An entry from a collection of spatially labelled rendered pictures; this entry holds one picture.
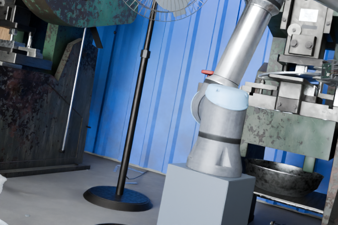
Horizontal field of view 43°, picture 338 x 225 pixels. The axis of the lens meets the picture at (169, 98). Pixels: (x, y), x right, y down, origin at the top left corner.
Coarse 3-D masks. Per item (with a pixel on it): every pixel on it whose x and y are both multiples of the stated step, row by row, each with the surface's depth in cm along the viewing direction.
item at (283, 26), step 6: (288, 0) 178; (288, 6) 178; (288, 12) 177; (330, 12) 170; (282, 18) 178; (288, 18) 178; (330, 18) 170; (282, 24) 178; (288, 24) 180; (330, 24) 170; (282, 30) 181; (324, 30) 171; (330, 30) 171; (330, 36) 175
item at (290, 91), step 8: (280, 80) 169; (288, 80) 162; (296, 80) 156; (304, 80) 156; (280, 88) 170; (288, 88) 169; (296, 88) 168; (304, 88) 169; (280, 96) 170; (288, 96) 169; (296, 96) 168; (304, 96) 172; (280, 104) 169; (288, 104) 169; (296, 104) 167; (296, 112) 167
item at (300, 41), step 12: (300, 0) 179; (312, 0) 177; (300, 12) 179; (312, 12) 176; (324, 12) 174; (300, 24) 178; (312, 24) 176; (324, 24) 174; (288, 36) 180; (300, 36) 175; (312, 36) 173; (324, 36) 176; (288, 48) 180; (300, 48) 175; (312, 48) 173; (324, 48) 183
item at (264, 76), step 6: (270, 72) 165; (276, 72) 163; (282, 72) 162; (288, 72) 161; (294, 72) 160; (306, 72) 159; (312, 72) 160; (264, 78) 180; (270, 78) 179; (306, 78) 175; (312, 78) 171
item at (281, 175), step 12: (252, 168) 178; (264, 168) 173; (276, 168) 201; (288, 168) 200; (300, 168) 197; (264, 180) 174; (276, 180) 171; (288, 180) 169; (300, 180) 169; (312, 180) 171; (276, 192) 175; (288, 192) 173; (300, 192) 173
